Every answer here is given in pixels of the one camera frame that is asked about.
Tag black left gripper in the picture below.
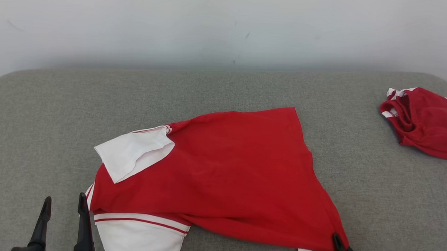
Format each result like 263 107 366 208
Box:
10 189 99 251

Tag red and white shirt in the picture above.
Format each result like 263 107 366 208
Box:
83 97 357 251

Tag red shorts with white stripes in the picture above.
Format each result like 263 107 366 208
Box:
377 85 447 162

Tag grey fabric sofa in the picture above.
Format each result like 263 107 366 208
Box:
0 51 447 251

